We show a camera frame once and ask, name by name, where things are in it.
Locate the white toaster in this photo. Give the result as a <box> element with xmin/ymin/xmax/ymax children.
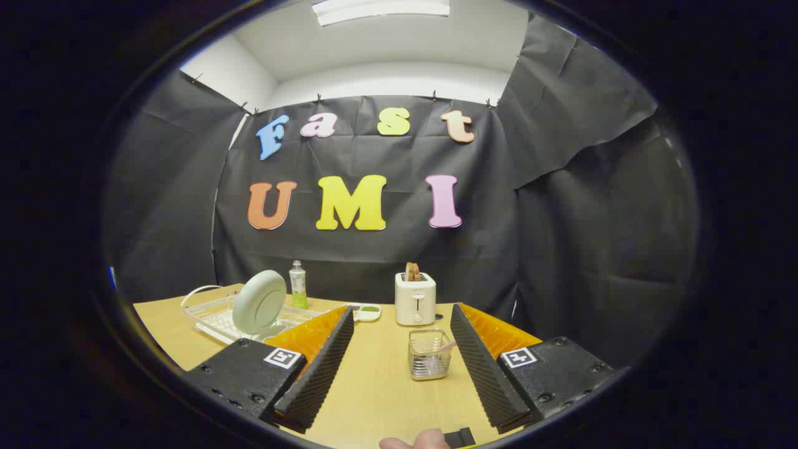
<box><xmin>395</xmin><ymin>272</ymin><xmax>437</xmax><ymax>327</ymax></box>

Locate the white wire dish rack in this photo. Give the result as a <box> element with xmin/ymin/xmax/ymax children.
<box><xmin>181</xmin><ymin>285</ymin><xmax>325</xmax><ymax>345</ymax></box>

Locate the ceiling light panel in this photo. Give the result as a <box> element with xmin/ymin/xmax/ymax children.
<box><xmin>312</xmin><ymin>0</ymin><xmax>451</xmax><ymax>27</ymax></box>

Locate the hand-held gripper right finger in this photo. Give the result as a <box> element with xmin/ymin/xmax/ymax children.
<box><xmin>449</xmin><ymin>302</ymin><xmax>616</xmax><ymax>435</ymax></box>

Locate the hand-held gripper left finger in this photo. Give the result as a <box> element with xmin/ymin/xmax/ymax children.
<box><xmin>186</xmin><ymin>304</ymin><xmax>355</xmax><ymax>435</ymax></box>

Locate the clear wire basket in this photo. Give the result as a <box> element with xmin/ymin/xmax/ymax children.
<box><xmin>408</xmin><ymin>329</ymin><xmax>453</xmax><ymax>381</ymax></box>

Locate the pale green plate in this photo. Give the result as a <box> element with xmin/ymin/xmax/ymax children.
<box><xmin>233</xmin><ymin>269</ymin><xmax>288</xmax><ymax>336</ymax></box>

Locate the black backdrop cloth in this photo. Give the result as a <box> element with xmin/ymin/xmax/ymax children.
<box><xmin>103</xmin><ymin>12</ymin><xmax>699</xmax><ymax>375</ymax></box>

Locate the green drink bottle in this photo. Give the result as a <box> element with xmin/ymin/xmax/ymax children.
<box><xmin>289</xmin><ymin>260</ymin><xmax>308</xmax><ymax>311</ymax></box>

